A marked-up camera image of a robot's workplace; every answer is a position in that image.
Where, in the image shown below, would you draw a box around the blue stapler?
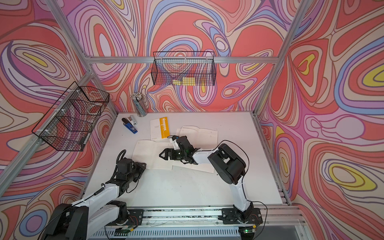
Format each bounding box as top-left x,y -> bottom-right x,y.
122,118 -> 138,134

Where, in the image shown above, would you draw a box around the yellow sticky notes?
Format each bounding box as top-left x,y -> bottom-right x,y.
172,77 -> 196,86

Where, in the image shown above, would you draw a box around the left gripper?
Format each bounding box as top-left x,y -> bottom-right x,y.
126,162 -> 147,185

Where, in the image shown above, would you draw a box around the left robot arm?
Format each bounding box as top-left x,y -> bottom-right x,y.
38,150 -> 147,240

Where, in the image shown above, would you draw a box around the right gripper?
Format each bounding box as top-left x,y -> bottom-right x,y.
159,148 -> 187,161

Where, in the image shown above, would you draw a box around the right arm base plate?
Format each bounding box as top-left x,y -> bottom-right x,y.
218,208 -> 264,226

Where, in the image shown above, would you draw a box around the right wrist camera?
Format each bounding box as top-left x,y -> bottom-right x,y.
169,136 -> 180,150

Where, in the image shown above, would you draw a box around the mesh pencil cup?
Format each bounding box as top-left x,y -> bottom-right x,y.
131,93 -> 147,117

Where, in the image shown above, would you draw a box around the back wire basket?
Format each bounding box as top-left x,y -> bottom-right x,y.
151,51 -> 217,86

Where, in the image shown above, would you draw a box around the small white eraser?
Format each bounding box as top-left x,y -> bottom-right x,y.
128,115 -> 137,126

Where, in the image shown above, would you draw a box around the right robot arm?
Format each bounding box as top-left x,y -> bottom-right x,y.
159,136 -> 254,224

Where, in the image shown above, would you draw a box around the wire basket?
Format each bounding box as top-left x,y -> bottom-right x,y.
151,51 -> 217,86
32,82 -> 110,152

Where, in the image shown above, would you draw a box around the left wire basket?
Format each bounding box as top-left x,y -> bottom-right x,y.
32,82 -> 110,152

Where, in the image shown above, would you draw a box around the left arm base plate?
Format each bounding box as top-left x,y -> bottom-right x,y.
119,209 -> 144,226

